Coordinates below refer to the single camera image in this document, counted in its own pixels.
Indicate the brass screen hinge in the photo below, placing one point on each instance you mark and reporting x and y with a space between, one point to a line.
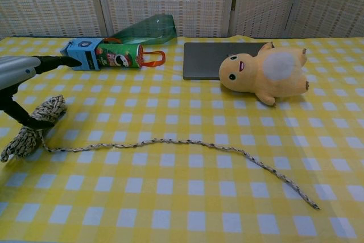
233 2

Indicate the green Pringles can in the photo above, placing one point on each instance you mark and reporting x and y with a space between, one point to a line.
119 56

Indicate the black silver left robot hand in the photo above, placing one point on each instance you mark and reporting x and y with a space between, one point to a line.
20 68

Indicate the green plastic bottle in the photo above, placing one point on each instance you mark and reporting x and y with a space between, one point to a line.
153 31

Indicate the grey closed laptop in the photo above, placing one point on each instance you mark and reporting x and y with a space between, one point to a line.
202 61

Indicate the yellow checkered tablecloth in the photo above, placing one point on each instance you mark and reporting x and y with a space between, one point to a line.
182 169

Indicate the blue carton box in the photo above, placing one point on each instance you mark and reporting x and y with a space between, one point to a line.
82 52

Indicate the yellow plush toy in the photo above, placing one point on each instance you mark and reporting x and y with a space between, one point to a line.
264 79

